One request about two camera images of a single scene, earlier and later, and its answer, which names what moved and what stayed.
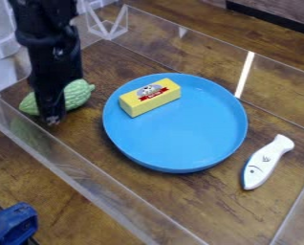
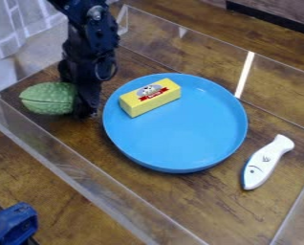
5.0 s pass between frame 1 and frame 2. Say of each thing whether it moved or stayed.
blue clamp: stayed
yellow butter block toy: stayed
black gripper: moved
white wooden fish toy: stayed
